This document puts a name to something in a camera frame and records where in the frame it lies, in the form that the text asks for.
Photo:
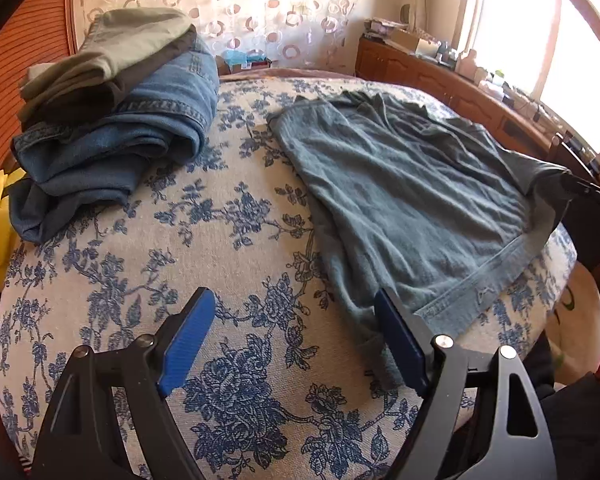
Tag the folded dark grey pants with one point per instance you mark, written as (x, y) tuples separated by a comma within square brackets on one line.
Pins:
[(90, 97)]

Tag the window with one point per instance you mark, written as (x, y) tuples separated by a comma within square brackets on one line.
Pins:
[(520, 35)]

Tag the row of bottles and boxes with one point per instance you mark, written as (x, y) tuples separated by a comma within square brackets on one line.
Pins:
[(480, 72)]

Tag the wooden cabinet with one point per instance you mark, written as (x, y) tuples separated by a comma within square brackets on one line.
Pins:
[(430, 77)]

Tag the person's dark clothing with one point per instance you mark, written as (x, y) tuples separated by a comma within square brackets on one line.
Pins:
[(585, 425)]

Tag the blue floral bed cover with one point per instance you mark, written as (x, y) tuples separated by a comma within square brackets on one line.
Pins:
[(230, 240)]

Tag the grey-blue pants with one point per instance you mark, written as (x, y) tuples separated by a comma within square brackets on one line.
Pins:
[(405, 185)]

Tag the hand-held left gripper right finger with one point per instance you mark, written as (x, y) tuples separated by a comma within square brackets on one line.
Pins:
[(400, 340)]

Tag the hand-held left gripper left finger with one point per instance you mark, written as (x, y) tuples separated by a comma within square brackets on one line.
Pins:
[(190, 332)]

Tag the teal box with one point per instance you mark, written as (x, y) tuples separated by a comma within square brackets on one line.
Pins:
[(240, 57)]

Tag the folded olive green pants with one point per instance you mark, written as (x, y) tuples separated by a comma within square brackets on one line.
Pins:
[(130, 35)]

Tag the circle-patterned curtain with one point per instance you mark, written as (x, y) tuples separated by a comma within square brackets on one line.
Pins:
[(260, 10)]

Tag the folded blue jeans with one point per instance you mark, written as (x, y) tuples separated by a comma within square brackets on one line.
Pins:
[(130, 125)]

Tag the wooden slatted wardrobe door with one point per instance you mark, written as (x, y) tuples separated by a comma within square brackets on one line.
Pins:
[(10, 85)]

